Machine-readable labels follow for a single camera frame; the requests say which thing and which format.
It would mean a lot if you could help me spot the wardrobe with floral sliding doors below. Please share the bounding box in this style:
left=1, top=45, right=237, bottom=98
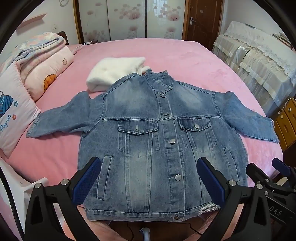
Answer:
left=73, top=0, right=192, bottom=44

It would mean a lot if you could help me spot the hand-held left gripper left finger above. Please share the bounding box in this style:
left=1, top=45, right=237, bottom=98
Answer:
left=24, top=157, right=102, bottom=241

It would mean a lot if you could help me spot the white plastic chair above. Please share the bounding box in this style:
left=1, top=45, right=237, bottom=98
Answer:
left=0, top=158, right=77, bottom=241

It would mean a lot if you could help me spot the folded floral quilt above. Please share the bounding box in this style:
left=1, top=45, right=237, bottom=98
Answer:
left=5, top=32, right=74, bottom=102

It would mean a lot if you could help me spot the blue denim jacket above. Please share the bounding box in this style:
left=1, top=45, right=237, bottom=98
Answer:
left=26, top=69, right=280, bottom=222

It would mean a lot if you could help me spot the cream lace covered furniture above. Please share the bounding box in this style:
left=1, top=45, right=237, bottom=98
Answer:
left=211, top=21, right=296, bottom=116

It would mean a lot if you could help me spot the pink printed pillow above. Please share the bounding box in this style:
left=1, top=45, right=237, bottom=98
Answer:
left=0, top=61, right=41, bottom=159

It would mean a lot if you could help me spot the yellow wooden drawer cabinet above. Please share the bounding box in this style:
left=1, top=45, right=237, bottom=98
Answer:
left=273, top=97, right=296, bottom=149

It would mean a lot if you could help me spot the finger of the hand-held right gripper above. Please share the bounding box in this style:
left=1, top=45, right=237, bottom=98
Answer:
left=245, top=163, right=275, bottom=189
left=272, top=158, right=292, bottom=180

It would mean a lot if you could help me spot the dark wooden headboard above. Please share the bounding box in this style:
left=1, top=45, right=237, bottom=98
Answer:
left=57, top=31, right=70, bottom=45

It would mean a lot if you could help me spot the pink fleece bed blanket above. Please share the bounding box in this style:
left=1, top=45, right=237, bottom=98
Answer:
left=5, top=38, right=284, bottom=223

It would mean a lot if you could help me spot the white folded sweater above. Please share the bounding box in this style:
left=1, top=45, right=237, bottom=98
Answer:
left=86, top=56, right=147, bottom=93

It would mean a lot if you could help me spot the light blue metal pole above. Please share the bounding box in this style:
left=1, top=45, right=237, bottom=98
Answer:
left=140, top=228, right=151, bottom=241

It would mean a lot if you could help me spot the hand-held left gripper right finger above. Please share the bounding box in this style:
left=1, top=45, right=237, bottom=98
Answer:
left=196, top=157, right=272, bottom=241

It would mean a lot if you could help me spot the pink wall shelf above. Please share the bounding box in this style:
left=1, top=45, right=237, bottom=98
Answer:
left=21, top=13, right=48, bottom=25

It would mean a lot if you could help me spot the brown wooden door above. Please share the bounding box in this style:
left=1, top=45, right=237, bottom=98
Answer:
left=183, top=0, right=223, bottom=50

